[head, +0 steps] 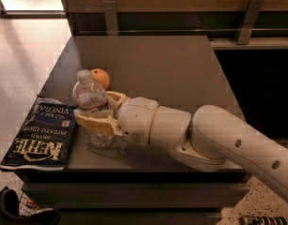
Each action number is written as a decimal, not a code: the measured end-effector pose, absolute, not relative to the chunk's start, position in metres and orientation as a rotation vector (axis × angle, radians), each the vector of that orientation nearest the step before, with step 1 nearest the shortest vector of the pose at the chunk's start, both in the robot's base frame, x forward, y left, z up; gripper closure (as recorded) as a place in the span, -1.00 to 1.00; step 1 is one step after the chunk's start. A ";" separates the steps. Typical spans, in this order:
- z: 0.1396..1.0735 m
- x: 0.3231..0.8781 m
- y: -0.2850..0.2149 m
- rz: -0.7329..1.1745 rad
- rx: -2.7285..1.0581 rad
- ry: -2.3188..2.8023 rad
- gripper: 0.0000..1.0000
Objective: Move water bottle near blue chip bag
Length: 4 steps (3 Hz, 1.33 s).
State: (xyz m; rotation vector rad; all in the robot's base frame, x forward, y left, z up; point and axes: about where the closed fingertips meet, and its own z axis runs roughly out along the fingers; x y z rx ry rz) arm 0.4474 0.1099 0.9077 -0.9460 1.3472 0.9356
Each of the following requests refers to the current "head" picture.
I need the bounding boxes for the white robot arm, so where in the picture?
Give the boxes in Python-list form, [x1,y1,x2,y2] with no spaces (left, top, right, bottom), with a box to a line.
[74,91,288,203]

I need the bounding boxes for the left metal bracket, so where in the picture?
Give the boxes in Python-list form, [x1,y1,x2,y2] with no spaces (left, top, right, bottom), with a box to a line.
[103,0,119,36]

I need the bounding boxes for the horizontal metal rail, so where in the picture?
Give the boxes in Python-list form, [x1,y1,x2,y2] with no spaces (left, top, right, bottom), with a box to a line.
[78,28,288,34]

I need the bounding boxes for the metal bracket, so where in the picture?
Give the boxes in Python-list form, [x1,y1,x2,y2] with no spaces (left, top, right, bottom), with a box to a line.
[235,0,264,45]
[103,0,119,36]

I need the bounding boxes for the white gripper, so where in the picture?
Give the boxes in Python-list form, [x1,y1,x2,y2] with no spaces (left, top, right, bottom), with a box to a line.
[74,91,159,146]

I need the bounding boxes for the clear plastic water bottle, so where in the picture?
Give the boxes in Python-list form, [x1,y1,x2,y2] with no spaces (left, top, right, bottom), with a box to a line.
[72,69,114,150]

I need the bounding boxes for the black wire basket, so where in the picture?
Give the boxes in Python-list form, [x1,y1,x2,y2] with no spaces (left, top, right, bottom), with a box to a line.
[0,187,61,225]

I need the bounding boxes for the blue Kettle chip bag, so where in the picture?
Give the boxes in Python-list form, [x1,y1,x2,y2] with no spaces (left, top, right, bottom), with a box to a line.
[0,97,77,171]

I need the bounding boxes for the right metal bracket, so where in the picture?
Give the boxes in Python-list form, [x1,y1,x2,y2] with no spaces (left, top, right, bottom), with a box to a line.
[235,0,264,45]

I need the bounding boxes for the orange fruit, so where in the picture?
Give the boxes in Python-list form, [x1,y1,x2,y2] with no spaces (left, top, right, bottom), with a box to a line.
[91,68,110,89]

